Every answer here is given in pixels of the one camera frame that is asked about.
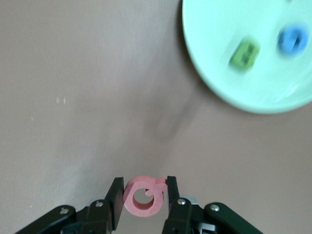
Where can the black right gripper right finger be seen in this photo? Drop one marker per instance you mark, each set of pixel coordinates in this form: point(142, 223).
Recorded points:
point(185, 219)

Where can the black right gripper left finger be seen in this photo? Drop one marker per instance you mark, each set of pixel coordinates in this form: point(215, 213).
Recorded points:
point(97, 219)

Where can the pink foam letter Q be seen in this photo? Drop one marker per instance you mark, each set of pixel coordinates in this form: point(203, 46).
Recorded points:
point(156, 204)

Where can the green foam letter B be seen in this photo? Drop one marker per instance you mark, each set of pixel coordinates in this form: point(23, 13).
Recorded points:
point(243, 56)

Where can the blue foam letter C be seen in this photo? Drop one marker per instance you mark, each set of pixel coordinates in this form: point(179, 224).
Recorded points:
point(286, 41)

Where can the brown table cover sheet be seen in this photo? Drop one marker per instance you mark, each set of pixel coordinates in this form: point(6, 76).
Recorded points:
point(73, 73)

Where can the light green round plate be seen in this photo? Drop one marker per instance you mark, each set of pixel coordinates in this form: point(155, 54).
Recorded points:
point(219, 29)

